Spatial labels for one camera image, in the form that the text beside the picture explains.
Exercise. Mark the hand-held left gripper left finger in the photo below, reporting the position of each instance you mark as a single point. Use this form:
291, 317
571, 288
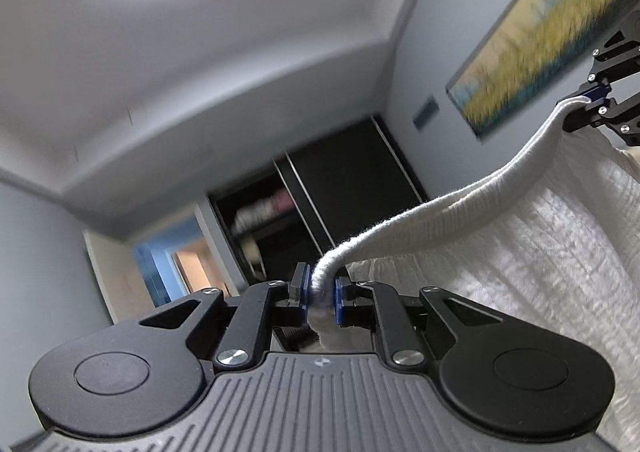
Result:
301, 294

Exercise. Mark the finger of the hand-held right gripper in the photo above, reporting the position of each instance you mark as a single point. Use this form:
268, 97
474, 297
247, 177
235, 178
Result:
597, 93
612, 115

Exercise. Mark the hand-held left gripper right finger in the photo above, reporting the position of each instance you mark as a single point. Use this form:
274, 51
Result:
341, 302

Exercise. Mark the white crinkled garment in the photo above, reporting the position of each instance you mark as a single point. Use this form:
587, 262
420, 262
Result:
525, 252

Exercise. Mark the folded clothes in wardrobe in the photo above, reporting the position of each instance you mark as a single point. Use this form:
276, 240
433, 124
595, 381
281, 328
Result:
262, 212

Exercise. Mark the framed landscape painting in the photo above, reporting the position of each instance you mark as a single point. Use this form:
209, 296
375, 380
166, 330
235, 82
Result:
535, 32

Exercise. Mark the dark sliding-door wardrobe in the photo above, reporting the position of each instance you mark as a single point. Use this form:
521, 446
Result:
350, 177

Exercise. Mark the grey wall panel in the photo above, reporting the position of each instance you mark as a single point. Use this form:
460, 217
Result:
426, 112

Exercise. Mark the white door frame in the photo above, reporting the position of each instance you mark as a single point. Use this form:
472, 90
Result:
107, 262

